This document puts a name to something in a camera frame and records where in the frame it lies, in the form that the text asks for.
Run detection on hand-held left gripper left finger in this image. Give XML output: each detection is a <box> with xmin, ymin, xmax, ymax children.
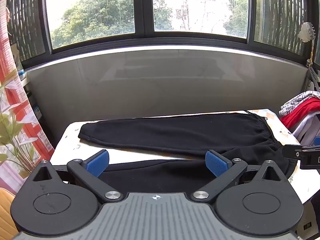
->
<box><xmin>24</xmin><ymin>149</ymin><xmax>123</xmax><ymax>204</ymax></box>

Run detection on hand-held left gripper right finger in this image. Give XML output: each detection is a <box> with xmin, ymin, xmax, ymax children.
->
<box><xmin>190</xmin><ymin>150</ymin><xmax>293</xmax><ymax>204</ymax></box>

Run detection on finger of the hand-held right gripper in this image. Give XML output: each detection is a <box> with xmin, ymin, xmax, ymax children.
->
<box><xmin>282</xmin><ymin>144</ymin><xmax>320</xmax><ymax>170</ymax></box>

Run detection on black pants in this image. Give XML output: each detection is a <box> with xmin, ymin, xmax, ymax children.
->
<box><xmin>78</xmin><ymin>112</ymin><xmax>297</xmax><ymax>198</ymax></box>

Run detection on light grey garment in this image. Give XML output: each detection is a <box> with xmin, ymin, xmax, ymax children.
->
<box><xmin>291</xmin><ymin>112</ymin><xmax>320</xmax><ymax>146</ymax></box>

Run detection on red garment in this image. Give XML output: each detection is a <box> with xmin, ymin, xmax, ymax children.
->
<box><xmin>280</xmin><ymin>97</ymin><xmax>320</xmax><ymax>129</ymax></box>

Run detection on plaid shirt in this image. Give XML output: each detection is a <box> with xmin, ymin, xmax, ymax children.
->
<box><xmin>279</xmin><ymin>91</ymin><xmax>320</xmax><ymax>117</ymax></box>

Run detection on black metal rack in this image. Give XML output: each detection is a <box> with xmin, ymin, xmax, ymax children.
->
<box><xmin>306</xmin><ymin>66</ymin><xmax>320</xmax><ymax>93</ymax></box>

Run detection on black appliance with blue label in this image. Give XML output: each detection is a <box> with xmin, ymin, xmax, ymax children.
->
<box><xmin>26</xmin><ymin>91</ymin><xmax>50</xmax><ymax>140</ymax></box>

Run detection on yellow chair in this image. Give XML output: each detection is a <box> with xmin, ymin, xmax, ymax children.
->
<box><xmin>0</xmin><ymin>187</ymin><xmax>19</xmax><ymax>240</ymax></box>

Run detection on red white leaf print curtain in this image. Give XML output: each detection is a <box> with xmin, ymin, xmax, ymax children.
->
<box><xmin>0</xmin><ymin>0</ymin><xmax>55</xmax><ymax>195</ymax></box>

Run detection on white round clip lamp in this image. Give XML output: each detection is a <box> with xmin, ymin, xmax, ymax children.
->
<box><xmin>297</xmin><ymin>22</ymin><xmax>316</xmax><ymax>68</ymax></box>

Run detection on white refill pouch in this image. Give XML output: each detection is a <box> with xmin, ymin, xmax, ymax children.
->
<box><xmin>10</xmin><ymin>43</ymin><xmax>21</xmax><ymax>67</ymax></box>

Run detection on perforated metal window screen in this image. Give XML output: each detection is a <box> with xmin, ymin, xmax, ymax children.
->
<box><xmin>6</xmin><ymin>0</ymin><xmax>47</xmax><ymax>62</ymax></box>
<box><xmin>254</xmin><ymin>0</ymin><xmax>308</xmax><ymax>55</ymax></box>

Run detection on black window frame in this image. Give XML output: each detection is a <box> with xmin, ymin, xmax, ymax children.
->
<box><xmin>37</xmin><ymin>0</ymin><xmax>320</xmax><ymax>56</ymax></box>

